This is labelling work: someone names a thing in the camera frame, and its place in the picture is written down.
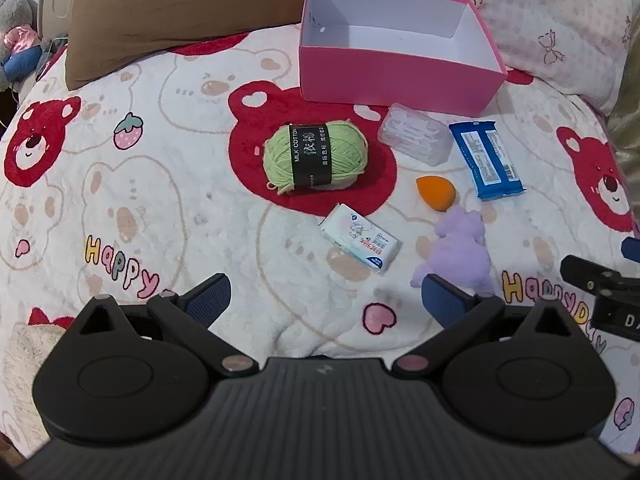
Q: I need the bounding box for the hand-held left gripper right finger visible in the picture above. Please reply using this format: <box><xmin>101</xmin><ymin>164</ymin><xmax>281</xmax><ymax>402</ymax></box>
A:
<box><xmin>392</xmin><ymin>274</ymin><xmax>576</xmax><ymax>376</ymax></box>

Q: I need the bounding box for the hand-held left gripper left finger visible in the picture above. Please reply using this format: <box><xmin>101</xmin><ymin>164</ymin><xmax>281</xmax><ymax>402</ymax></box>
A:
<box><xmin>67</xmin><ymin>273</ymin><xmax>258</xmax><ymax>378</ymax></box>

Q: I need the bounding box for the purple plush toy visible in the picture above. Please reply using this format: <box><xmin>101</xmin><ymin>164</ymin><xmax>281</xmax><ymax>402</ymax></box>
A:
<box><xmin>410</xmin><ymin>207</ymin><xmax>496</xmax><ymax>293</ymax></box>

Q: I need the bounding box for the orange makeup sponge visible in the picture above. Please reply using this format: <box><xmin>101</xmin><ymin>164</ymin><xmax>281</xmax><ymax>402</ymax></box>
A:
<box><xmin>416</xmin><ymin>176</ymin><xmax>457</xmax><ymax>213</ymax></box>

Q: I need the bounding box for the white tissue packet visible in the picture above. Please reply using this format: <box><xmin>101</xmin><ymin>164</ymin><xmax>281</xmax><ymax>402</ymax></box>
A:
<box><xmin>320</xmin><ymin>202</ymin><xmax>403</xmax><ymax>275</ymax></box>

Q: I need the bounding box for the blue snack packet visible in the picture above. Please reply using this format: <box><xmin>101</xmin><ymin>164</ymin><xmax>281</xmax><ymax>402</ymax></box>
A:
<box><xmin>448</xmin><ymin>120</ymin><xmax>527</xmax><ymax>201</ymax></box>

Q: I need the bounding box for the green yarn ball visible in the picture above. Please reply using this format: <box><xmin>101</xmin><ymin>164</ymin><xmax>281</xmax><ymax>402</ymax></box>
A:
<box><xmin>262</xmin><ymin>119</ymin><xmax>370</xmax><ymax>196</ymax></box>

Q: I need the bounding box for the clear plastic swab box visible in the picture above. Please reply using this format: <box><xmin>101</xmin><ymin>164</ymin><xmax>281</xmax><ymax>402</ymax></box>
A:
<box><xmin>377</xmin><ymin>102</ymin><xmax>453</xmax><ymax>165</ymax></box>

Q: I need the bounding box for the pink cardboard box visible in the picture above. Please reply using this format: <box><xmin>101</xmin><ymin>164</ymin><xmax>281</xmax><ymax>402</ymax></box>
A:
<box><xmin>298</xmin><ymin>0</ymin><xmax>509</xmax><ymax>117</ymax></box>

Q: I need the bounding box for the gold satin cloth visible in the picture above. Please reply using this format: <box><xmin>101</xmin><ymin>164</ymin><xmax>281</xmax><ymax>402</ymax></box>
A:
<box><xmin>607</xmin><ymin>25</ymin><xmax>640</xmax><ymax>221</ymax></box>

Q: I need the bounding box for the bear printed blanket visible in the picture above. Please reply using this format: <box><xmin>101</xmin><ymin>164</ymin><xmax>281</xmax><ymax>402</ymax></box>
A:
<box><xmin>0</xmin><ymin>30</ymin><xmax>640</xmax><ymax>461</ymax></box>

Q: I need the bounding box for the beige fluffy cloth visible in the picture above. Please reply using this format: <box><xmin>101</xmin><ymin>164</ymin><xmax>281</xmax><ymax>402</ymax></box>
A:
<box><xmin>0</xmin><ymin>320</ymin><xmax>76</xmax><ymax>456</ymax></box>

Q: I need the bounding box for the pink checked pillow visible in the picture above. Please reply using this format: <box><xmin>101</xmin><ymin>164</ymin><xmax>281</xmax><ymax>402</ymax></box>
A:
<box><xmin>357</xmin><ymin>0</ymin><xmax>636</xmax><ymax>116</ymax></box>

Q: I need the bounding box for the brown pillow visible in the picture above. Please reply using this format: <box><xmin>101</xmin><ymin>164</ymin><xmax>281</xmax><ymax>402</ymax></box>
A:
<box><xmin>65</xmin><ymin>0</ymin><xmax>356</xmax><ymax>92</ymax></box>

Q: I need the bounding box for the beige headboard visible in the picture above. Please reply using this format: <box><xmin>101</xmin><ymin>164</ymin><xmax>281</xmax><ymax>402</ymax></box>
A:
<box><xmin>37</xmin><ymin>0</ymin><xmax>76</xmax><ymax>46</ymax></box>

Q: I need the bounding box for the grey plush toy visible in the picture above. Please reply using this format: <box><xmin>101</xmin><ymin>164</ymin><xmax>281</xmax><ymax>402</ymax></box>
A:
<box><xmin>0</xmin><ymin>0</ymin><xmax>51</xmax><ymax>93</ymax></box>

